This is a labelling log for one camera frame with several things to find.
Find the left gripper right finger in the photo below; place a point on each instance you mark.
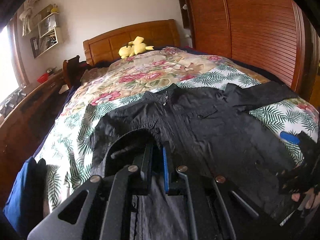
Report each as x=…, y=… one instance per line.
x=216, y=208

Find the long wooden desk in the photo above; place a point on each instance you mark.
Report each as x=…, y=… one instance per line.
x=25, y=127

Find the wooden chair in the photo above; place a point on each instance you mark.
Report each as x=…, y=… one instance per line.
x=70, y=69

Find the wooden louvered wardrobe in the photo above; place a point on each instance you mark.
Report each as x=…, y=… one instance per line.
x=273, y=35

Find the wooden headboard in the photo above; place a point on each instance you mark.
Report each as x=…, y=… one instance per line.
x=105, y=47

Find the leaf and floral bedspread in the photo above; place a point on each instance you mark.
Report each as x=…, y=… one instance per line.
x=67, y=150

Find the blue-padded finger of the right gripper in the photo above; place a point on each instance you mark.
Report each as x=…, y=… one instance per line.
x=289, y=137

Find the red bowl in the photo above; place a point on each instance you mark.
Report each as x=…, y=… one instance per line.
x=43, y=78

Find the black jacket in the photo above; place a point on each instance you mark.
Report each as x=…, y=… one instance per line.
x=209, y=127

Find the yellow plush toy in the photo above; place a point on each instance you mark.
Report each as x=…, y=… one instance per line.
x=135, y=47

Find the window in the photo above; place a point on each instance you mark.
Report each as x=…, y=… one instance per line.
x=8, y=79

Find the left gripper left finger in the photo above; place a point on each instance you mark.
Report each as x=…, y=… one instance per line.
x=101, y=207

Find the folded navy blue cloth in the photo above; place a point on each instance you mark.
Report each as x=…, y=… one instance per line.
x=23, y=209

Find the tied beige curtain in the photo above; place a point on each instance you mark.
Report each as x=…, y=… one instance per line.
x=26, y=14

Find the white wall shelf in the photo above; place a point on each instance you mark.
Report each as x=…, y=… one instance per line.
x=48, y=36

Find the person's right hand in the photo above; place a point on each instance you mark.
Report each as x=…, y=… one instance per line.
x=310, y=200

